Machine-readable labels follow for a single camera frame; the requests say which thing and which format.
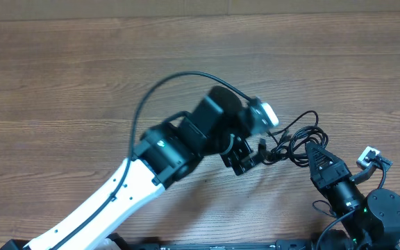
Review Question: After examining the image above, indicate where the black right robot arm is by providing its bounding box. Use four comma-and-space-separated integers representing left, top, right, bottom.
306, 142, 400, 249

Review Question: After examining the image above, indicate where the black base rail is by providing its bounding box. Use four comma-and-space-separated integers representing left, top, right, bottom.
106, 232, 400, 250

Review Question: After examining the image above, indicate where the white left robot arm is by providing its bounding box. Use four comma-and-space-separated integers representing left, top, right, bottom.
3, 86, 278, 250

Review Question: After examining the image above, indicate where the thin black USB-C cable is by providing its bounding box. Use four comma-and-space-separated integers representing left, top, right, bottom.
267, 110, 319, 143

